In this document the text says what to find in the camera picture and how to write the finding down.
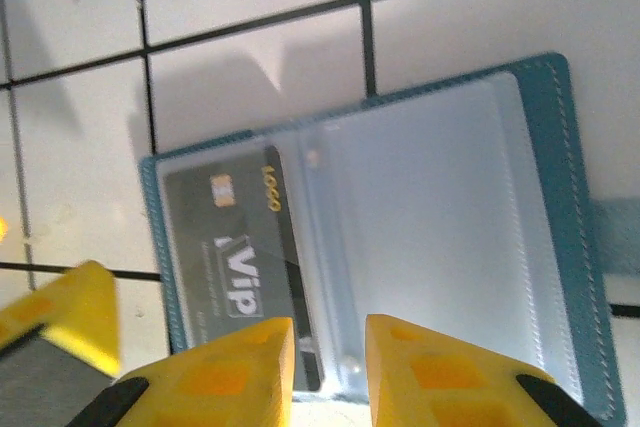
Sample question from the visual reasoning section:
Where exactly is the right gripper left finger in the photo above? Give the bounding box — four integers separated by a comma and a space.
74, 315, 297, 427

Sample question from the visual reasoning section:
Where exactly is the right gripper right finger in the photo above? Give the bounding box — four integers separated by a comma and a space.
364, 313, 607, 427

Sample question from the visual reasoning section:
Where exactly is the black VIP credit card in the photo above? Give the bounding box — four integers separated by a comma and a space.
160, 143, 327, 394

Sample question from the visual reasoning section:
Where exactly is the teal card holder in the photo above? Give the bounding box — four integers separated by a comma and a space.
137, 50, 640, 422

